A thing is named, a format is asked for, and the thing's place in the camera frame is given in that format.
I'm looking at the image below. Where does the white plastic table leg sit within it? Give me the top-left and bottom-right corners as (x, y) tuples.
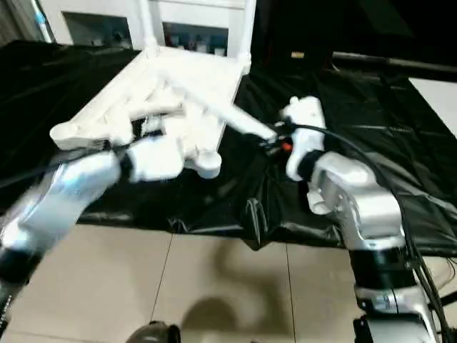
(238, 0), (258, 74)
(174, 87), (279, 145)
(138, 0), (161, 56)

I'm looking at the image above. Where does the white cabinet with glass doors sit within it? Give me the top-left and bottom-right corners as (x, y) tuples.
(39, 0), (249, 58)

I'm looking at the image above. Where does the black metal bar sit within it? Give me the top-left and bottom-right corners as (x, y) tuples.
(330, 50), (457, 78)

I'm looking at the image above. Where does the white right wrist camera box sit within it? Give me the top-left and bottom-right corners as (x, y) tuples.
(278, 96), (328, 181)

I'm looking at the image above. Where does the grey curtain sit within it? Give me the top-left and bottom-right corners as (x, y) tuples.
(0, 0), (33, 44)

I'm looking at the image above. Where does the black left wrist camera cable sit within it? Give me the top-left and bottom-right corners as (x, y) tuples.
(0, 139), (136, 194)

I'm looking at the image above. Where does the white teal mop handle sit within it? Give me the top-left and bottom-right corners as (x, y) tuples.
(31, 0), (56, 45)

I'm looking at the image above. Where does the white plastic table top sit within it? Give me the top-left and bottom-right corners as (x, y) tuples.
(49, 46), (253, 179)

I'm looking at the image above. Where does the robot leg with black foot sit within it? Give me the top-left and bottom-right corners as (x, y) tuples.
(127, 322), (184, 343)

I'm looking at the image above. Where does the white flat panel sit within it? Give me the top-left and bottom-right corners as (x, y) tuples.
(408, 76), (457, 140)

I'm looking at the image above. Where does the black work mat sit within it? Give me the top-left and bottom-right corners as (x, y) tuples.
(0, 29), (457, 258)

